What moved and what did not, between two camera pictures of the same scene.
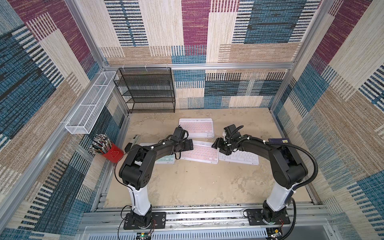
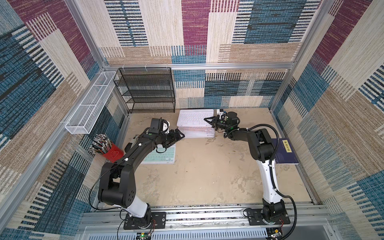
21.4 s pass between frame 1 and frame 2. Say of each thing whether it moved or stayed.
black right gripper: moved
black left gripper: moved
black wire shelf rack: stayed
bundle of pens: stayed
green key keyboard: stayed
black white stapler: stayed
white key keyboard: moved
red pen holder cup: stayed
